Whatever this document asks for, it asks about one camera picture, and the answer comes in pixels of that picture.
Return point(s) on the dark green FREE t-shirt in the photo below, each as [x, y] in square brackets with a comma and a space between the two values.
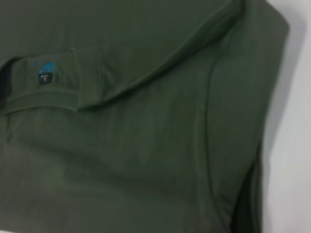
[136, 121]

